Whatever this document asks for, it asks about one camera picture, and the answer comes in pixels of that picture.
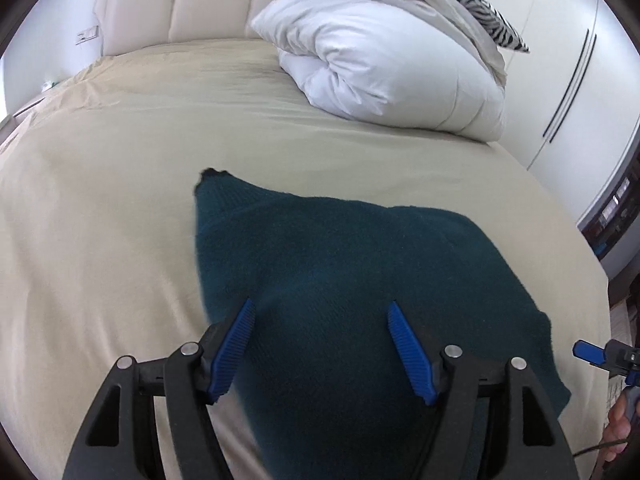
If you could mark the wall socket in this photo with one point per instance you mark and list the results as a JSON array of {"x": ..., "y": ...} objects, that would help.
[{"x": 87, "y": 35}]

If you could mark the person's right hand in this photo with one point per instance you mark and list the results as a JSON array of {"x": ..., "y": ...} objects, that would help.
[{"x": 620, "y": 422}]

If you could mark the zebra striped pillow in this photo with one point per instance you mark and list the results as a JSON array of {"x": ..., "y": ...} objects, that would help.
[{"x": 492, "y": 22}]

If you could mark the dark teal sweater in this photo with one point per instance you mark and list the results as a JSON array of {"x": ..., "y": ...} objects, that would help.
[{"x": 325, "y": 270}]

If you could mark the white duvet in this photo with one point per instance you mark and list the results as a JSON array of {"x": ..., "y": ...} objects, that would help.
[{"x": 390, "y": 60}]

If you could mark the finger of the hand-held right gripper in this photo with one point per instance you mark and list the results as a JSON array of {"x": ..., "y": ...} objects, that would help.
[{"x": 590, "y": 352}]

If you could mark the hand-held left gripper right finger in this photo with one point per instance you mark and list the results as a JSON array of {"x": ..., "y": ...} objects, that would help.
[{"x": 412, "y": 355}]

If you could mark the white wardrobe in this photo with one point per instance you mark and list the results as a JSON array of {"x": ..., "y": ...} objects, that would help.
[{"x": 550, "y": 60}]

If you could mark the cream padded headboard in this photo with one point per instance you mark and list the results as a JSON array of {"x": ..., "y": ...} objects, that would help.
[{"x": 215, "y": 0}]

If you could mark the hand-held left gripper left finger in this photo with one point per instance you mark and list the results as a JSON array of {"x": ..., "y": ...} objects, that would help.
[{"x": 232, "y": 350}]

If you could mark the bed with beige sheet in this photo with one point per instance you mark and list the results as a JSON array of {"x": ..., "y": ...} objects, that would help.
[{"x": 100, "y": 185}]

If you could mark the dark cluttered shelf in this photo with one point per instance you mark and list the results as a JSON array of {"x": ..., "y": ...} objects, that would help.
[{"x": 612, "y": 220}]

